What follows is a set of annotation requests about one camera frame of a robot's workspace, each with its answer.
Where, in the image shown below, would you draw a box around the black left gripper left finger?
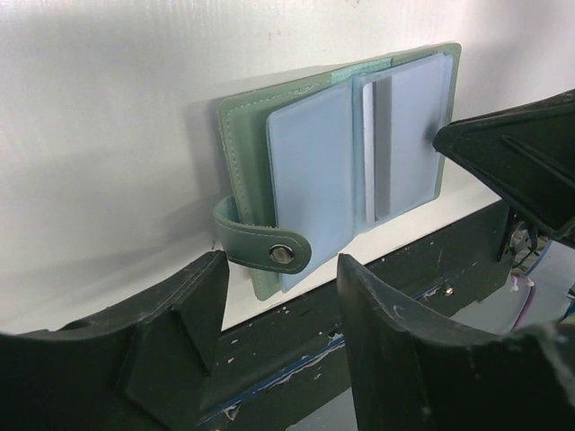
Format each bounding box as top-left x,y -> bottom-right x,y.
1,251 -> 229,430

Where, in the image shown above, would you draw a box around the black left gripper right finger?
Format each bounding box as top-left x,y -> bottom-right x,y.
337,254 -> 574,430

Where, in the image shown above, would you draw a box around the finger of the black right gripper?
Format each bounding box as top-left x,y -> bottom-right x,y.
433,91 -> 574,247

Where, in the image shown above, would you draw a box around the green leather card holder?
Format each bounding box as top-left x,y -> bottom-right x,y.
214,42 -> 462,301

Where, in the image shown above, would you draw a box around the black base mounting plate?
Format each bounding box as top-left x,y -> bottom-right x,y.
197,202 -> 513,430

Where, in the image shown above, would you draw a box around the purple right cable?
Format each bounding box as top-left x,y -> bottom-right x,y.
509,276 -> 538,333

